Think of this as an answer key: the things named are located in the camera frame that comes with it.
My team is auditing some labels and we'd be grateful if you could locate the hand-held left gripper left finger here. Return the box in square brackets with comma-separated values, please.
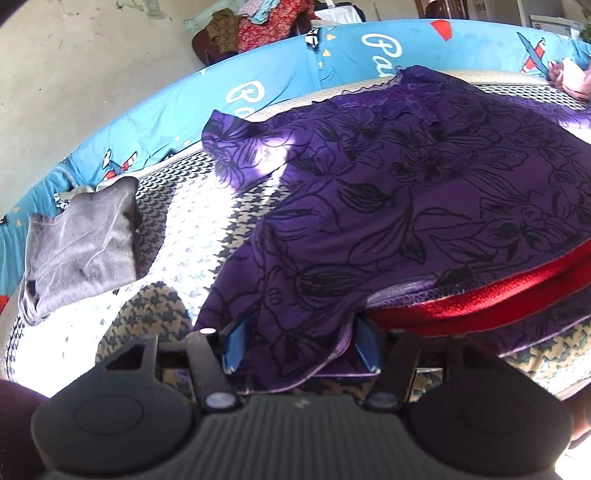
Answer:
[104, 316, 252, 414]

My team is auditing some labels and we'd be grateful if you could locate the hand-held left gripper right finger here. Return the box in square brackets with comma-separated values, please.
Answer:
[353, 316, 499, 413]

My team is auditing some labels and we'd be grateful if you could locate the purple floral garment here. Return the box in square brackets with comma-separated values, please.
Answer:
[191, 65, 591, 394]

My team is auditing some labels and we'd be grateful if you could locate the pile of pastel clothes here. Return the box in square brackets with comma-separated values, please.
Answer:
[244, 0, 283, 25]

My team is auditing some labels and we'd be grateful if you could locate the houndstooth bed mat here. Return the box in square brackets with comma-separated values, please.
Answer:
[0, 69, 591, 403]

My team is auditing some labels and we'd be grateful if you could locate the grey folded garment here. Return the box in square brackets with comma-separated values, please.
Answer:
[17, 176, 145, 327]

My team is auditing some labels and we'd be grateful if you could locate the brown patterned garment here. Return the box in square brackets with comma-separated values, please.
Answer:
[204, 8, 242, 55]

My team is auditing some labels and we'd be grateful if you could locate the teal pillow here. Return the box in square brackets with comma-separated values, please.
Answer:
[183, 11, 219, 34]

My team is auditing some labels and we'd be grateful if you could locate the pink garment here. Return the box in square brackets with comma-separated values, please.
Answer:
[546, 59, 591, 101]

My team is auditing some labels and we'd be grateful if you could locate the white chest freezer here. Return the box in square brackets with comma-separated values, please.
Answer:
[527, 13, 585, 38]

